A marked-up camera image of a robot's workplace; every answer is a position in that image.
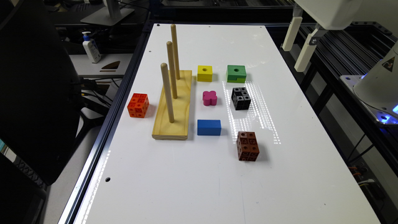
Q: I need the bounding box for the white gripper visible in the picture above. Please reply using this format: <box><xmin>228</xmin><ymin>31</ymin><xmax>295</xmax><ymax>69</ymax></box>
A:
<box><xmin>282</xmin><ymin>0</ymin><xmax>363</xmax><ymax>72</ymax></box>

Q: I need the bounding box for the pink flower block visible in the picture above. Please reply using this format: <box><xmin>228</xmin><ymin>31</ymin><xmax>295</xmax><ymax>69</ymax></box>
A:
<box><xmin>202</xmin><ymin>91</ymin><xmax>218</xmax><ymax>106</ymax></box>

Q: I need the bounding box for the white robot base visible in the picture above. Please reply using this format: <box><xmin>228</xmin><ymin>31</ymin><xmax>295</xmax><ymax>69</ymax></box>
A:
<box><xmin>340</xmin><ymin>44</ymin><xmax>397</xmax><ymax>126</ymax></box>

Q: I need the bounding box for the green block with hole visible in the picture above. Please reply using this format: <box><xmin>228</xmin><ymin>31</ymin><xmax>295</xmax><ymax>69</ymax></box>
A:
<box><xmin>226</xmin><ymin>65</ymin><xmax>246</xmax><ymax>83</ymax></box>

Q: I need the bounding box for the black linking cube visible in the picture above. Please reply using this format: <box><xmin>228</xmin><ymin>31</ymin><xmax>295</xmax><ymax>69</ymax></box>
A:
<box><xmin>231</xmin><ymin>87</ymin><xmax>251</xmax><ymax>110</ymax></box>

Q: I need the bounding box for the yellow block with hole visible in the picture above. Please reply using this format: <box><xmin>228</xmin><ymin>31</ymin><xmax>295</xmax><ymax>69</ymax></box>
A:
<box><xmin>197</xmin><ymin>65</ymin><xmax>213</xmax><ymax>82</ymax></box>

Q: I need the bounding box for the brown linking cube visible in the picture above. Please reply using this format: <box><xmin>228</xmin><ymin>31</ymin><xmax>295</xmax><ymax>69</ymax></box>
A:
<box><xmin>236</xmin><ymin>131</ymin><xmax>260</xmax><ymax>162</ymax></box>

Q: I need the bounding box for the back wooden peg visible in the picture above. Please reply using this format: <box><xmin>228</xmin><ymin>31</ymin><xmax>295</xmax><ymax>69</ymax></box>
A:
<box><xmin>170</xmin><ymin>24</ymin><xmax>180</xmax><ymax>80</ymax></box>

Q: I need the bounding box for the wooden peg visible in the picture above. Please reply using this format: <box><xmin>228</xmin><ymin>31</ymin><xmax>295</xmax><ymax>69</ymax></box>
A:
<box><xmin>167</xmin><ymin>41</ymin><xmax>178</xmax><ymax>99</ymax></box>
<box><xmin>160</xmin><ymin>63</ymin><xmax>175</xmax><ymax>123</ymax></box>
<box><xmin>170</xmin><ymin>24</ymin><xmax>180</xmax><ymax>80</ymax></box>

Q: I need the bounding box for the blue rectangular block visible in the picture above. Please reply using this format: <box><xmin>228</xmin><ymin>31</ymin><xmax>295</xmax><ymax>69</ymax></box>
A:
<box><xmin>197</xmin><ymin>119</ymin><xmax>221</xmax><ymax>136</ymax></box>

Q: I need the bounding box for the middle wooden peg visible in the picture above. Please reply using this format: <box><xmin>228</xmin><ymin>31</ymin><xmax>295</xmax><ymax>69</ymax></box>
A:
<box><xmin>167</xmin><ymin>41</ymin><xmax>178</xmax><ymax>99</ymax></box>

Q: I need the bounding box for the front wooden peg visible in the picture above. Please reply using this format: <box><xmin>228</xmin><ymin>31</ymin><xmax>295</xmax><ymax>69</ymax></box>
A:
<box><xmin>160</xmin><ymin>63</ymin><xmax>175</xmax><ymax>123</ymax></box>

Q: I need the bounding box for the wooden peg board base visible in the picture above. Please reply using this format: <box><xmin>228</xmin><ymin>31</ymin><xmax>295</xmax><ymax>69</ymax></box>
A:
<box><xmin>152</xmin><ymin>70</ymin><xmax>192</xmax><ymax>140</ymax></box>

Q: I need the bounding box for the orange linking cube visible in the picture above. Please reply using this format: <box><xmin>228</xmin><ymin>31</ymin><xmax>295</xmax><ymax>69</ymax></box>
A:
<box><xmin>127</xmin><ymin>93</ymin><xmax>149</xmax><ymax>118</ymax></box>

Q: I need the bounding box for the grey monitor stand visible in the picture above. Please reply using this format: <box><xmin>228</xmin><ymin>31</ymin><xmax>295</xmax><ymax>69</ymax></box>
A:
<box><xmin>80</xmin><ymin>0</ymin><xmax>134</xmax><ymax>26</ymax></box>

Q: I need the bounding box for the white lotion pump bottle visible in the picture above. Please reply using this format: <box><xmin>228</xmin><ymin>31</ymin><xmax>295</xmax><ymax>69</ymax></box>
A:
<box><xmin>82</xmin><ymin>32</ymin><xmax>101</xmax><ymax>63</ymax></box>

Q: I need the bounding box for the black office chair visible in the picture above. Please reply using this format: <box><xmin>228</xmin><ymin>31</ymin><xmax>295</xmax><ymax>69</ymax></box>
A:
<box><xmin>0</xmin><ymin>0</ymin><xmax>109</xmax><ymax>224</ymax></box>

